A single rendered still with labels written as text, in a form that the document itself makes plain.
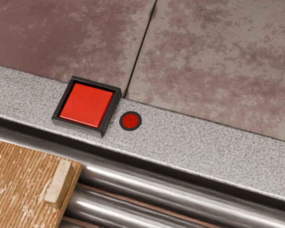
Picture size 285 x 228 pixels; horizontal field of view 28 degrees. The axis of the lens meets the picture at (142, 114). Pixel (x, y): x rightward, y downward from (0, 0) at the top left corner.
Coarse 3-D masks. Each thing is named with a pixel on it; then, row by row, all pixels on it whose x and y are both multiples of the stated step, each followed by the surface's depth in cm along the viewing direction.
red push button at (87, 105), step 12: (72, 96) 80; (84, 96) 80; (96, 96) 80; (108, 96) 80; (72, 108) 79; (84, 108) 79; (96, 108) 79; (72, 120) 79; (84, 120) 78; (96, 120) 78
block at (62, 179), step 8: (64, 160) 72; (64, 168) 71; (72, 168) 73; (56, 176) 71; (64, 176) 71; (72, 176) 73; (56, 184) 70; (64, 184) 71; (48, 192) 70; (56, 192) 69; (64, 192) 71; (48, 200) 69; (56, 200) 69; (56, 208) 71
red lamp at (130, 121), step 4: (128, 116) 79; (132, 116) 79; (136, 116) 79; (124, 120) 79; (128, 120) 79; (132, 120) 79; (136, 120) 79; (124, 124) 79; (128, 124) 79; (132, 124) 79; (136, 124) 79
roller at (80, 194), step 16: (80, 192) 74; (96, 192) 75; (80, 208) 73; (96, 208) 73; (112, 208) 72; (128, 208) 72; (144, 208) 73; (96, 224) 74; (112, 224) 72; (128, 224) 71; (144, 224) 71; (160, 224) 71; (176, 224) 70; (192, 224) 71
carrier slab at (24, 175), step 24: (0, 144) 77; (0, 168) 75; (24, 168) 75; (48, 168) 74; (0, 192) 73; (24, 192) 73; (72, 192) 74; (0, 216) 72; (24, 216) 71; (48, 216) 71
